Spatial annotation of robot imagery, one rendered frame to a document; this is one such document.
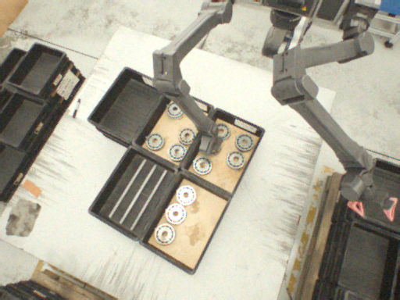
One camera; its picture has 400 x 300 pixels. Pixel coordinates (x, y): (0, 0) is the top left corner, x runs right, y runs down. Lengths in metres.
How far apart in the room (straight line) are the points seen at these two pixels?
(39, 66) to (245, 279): 2.18
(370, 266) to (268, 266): 0.76
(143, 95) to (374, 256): 1.76
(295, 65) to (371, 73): 2.34
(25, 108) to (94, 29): 1.24
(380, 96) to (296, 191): 1.63
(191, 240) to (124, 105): 0.87
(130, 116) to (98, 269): 0.87
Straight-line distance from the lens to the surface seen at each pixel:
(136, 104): 1.64
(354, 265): 2.04
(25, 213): 1.86
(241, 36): 2.99
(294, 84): 0.74
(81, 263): 1.68
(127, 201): 1.47
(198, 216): 1.39
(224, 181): 1.41
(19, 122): 2.54
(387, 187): 2.07
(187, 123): 1.52
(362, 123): 2.77
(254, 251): 1.53
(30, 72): 2.58
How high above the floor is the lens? 2.21
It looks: 71 degrees down
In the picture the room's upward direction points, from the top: 9 degrees counter-clockwise
